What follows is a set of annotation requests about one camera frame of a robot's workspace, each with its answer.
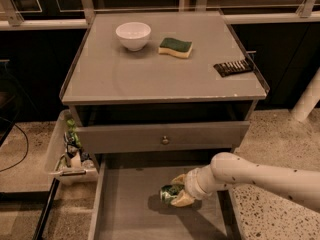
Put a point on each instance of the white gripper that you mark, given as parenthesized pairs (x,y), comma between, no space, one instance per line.
(192,185)

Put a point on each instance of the green soda can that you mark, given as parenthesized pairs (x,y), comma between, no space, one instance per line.
(170,192)

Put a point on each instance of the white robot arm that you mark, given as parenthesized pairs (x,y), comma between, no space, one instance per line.
(280,154)

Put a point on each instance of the brass drawer knob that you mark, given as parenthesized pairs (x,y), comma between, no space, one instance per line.
(165,140)

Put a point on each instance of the grey open middle drawer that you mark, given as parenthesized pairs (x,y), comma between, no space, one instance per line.
(127,204)

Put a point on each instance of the grey top drawer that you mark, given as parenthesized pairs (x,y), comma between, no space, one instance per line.
(144,138)

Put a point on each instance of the grey drawer cabinet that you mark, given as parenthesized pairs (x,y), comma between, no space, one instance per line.
(110,85)

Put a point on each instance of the clear plastic storage bin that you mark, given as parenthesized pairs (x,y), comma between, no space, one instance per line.
(65,162)

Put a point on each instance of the green bag in bin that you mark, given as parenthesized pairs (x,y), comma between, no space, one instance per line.
(71,136)

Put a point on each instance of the green yellow sponge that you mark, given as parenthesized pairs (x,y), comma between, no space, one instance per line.
(175,48)

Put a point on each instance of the white ceramic bowl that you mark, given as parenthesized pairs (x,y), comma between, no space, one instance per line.
(133,35)

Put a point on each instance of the white horizontal rail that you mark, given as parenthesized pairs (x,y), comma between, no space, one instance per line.
(229,19)

